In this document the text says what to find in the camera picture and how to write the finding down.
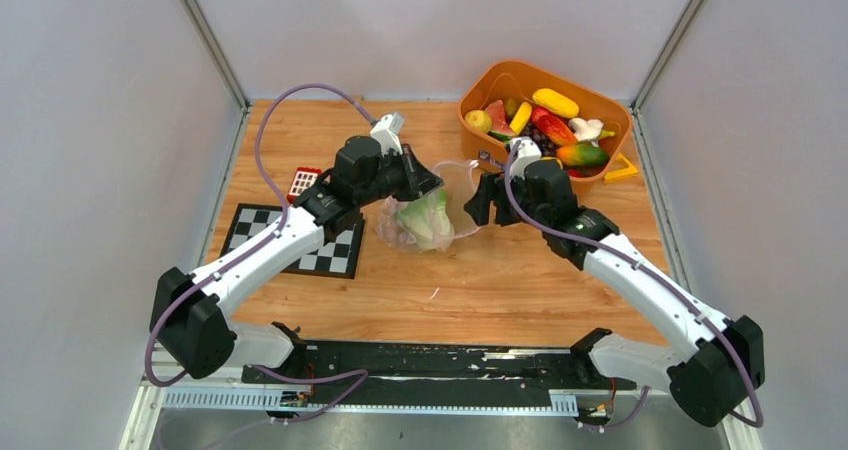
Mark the dark toy grapes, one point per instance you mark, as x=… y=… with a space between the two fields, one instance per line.
x=547 y=147

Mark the red toy window block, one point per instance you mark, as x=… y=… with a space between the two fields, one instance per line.
x=304 y=177

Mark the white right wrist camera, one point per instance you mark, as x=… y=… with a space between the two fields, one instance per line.
x=522 y=151

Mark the green toy lettuce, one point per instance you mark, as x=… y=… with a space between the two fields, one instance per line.
x=426 y=222

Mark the white toy garlic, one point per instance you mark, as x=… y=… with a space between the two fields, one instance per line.
x=586 y=130

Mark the orange plastic basket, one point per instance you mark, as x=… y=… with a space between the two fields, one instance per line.
x=515 y=78

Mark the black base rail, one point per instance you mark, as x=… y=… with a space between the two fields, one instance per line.
x=444 y=375

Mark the yellow triangular toy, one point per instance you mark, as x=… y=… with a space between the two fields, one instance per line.
x=623 y=168

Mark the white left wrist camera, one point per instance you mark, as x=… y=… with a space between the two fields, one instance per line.
x=386 y=132

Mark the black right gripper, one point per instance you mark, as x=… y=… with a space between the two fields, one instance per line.
x=489 y=191

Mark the clear zip top bag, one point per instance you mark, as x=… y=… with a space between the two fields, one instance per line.
x=459 y=183

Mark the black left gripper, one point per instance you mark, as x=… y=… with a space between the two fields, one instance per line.
x=423 y=180

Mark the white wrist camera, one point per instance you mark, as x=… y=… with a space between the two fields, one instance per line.
x=386 y=132
x=522 y=151

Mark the toy mango green orange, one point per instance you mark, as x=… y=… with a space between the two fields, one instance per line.
x=582 y=155

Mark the toy watermelon slice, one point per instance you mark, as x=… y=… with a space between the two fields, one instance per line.
x=500 y=128

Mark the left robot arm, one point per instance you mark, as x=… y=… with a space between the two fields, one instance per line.
x=191 y=318

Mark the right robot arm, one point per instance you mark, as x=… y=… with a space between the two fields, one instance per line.
x=712 y=365

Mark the yellow toy corn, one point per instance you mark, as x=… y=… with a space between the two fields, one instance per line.
x=556 y=103

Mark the red toy pepper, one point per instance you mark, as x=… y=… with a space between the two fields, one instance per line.
x=555 y=129

